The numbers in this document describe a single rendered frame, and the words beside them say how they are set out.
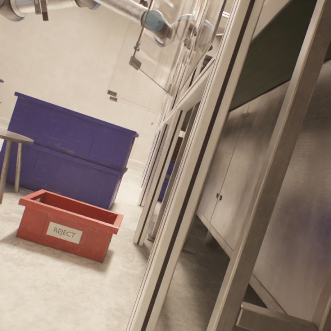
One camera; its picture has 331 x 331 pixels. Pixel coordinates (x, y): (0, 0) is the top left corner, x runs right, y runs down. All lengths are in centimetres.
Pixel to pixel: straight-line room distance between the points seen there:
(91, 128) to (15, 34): 581
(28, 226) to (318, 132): 85
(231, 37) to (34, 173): 133
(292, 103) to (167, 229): 29
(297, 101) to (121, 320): 59
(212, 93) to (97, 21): 659
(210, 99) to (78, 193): 122
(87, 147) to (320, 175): 115
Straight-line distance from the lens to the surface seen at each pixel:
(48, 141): 172
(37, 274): 91
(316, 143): 90
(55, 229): 107
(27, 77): 713
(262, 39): 78
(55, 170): 171
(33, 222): 109
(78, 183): 169
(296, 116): 44
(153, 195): 131
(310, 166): 88
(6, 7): 248
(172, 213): 57
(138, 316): 62
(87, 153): 167
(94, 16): 716
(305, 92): 45
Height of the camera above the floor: 38
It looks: 1 degrees down
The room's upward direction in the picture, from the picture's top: 18 degrees clockwise
